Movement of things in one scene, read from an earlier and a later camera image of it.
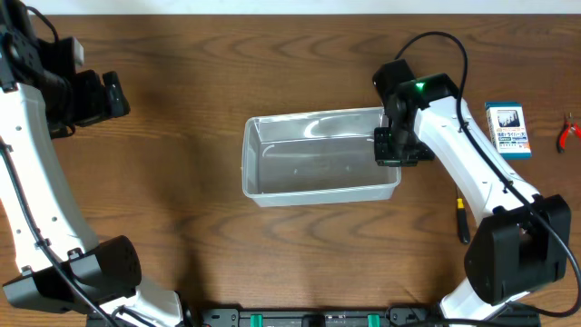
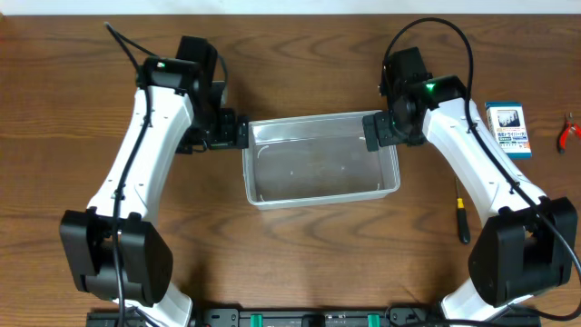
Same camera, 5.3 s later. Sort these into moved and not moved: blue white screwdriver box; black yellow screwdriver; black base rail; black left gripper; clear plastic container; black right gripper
Moved: black left gripper; black right gripper
Not moved: black yellow screwdriver; black base rail; clear plastic container; blue white screwdriver box
